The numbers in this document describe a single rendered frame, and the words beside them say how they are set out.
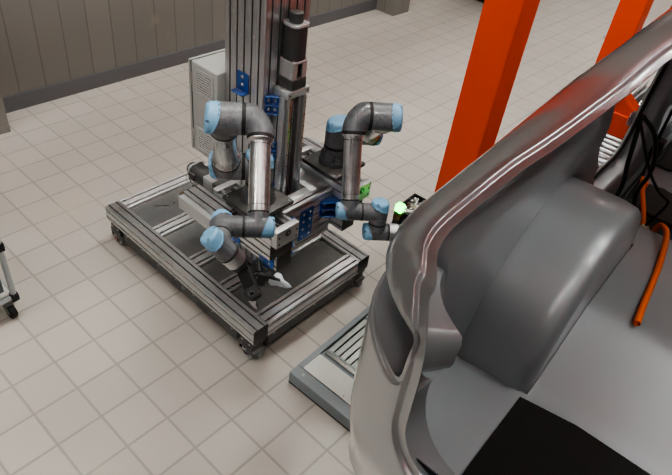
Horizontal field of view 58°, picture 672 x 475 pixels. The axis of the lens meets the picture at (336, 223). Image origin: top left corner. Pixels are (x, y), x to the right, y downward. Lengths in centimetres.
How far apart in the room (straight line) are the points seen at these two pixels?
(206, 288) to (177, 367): 40
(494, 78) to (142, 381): 206
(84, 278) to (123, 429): 100
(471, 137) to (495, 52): 39
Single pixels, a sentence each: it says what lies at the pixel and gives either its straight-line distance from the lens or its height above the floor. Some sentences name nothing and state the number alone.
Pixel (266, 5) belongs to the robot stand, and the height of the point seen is 160.
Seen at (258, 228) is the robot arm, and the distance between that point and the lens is 205.
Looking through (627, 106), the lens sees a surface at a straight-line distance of 455.
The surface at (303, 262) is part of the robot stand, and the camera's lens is 328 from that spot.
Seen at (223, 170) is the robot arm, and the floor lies 102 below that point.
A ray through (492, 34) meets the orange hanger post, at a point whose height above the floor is 159.
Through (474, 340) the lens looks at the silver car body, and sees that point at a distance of 201.
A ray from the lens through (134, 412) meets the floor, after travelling 295.
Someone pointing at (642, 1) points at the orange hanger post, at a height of 139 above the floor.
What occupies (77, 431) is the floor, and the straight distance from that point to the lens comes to 295.
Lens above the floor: 241
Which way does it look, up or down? 38 degrees down
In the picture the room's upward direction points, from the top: 8 degrees clockwise
